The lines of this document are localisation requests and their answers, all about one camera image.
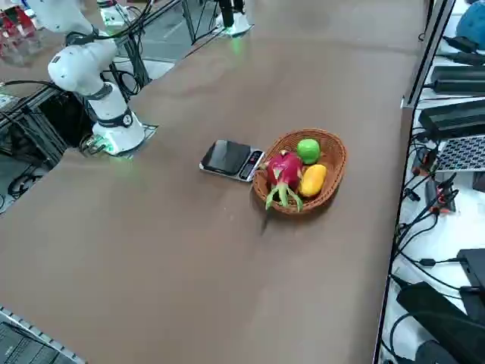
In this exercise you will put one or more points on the green apple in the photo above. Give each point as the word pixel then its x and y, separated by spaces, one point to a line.
pixel 308 151

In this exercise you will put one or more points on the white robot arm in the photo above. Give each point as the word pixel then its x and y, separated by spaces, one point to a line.
pixel 238 21
pixel 72 68

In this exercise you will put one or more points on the white electronic scale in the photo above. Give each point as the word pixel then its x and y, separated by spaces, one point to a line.
pixel 227 155

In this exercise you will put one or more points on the pink dragon fruit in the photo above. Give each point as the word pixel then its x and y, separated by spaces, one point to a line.
pixel 284 170

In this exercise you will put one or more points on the yellow mango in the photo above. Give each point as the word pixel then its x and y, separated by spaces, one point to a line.
pixel 312 181

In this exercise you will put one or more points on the brown wicker basket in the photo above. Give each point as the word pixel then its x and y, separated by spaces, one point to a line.
pixel 333 159

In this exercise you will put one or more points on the black power adapter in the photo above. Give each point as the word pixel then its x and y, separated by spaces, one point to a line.
pixel 451 117
pixel 458 79

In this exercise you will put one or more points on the checker pattern calibration board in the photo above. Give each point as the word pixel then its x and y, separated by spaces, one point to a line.
pixel 462 153

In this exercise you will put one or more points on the red box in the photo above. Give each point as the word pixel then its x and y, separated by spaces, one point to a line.
pixel 17 28

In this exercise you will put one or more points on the blue rounded object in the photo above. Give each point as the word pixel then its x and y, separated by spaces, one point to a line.
pixel 473 21

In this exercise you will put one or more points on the aluminium frame post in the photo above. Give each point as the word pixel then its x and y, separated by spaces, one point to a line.
pixel 424 64

